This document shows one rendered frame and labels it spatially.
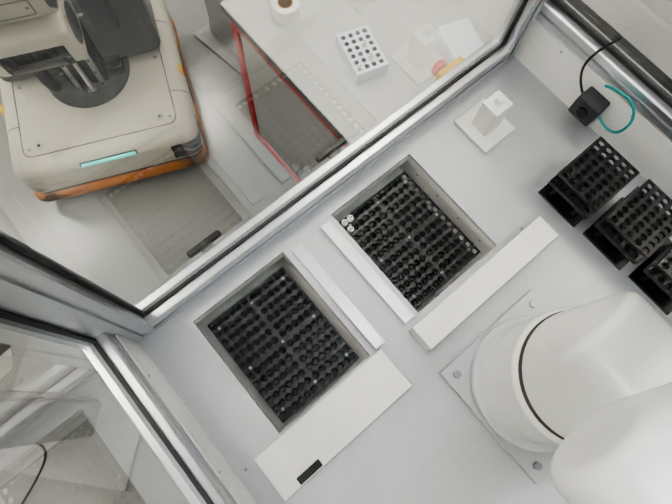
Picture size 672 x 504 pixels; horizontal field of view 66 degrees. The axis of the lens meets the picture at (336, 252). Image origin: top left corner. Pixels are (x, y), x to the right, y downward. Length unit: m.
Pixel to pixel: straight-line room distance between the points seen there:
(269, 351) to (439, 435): 0.33
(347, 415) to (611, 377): 0.43
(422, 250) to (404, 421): 0.32
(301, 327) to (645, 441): 0.67
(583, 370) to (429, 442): 0.36
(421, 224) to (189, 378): 0.52
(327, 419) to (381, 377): 0.11
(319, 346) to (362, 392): 0.12
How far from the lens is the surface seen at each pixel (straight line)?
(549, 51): 1.15
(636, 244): 1.06
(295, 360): 0.95
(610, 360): 0.64
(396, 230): 1.05
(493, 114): 1.02
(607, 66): 1.10
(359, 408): 0.90
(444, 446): 0.93
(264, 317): 0.97
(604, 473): 0.41
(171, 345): 0.94
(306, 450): 0.90
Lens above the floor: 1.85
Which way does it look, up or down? 73 degrees down
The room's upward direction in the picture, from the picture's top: 8 degrees clockwise
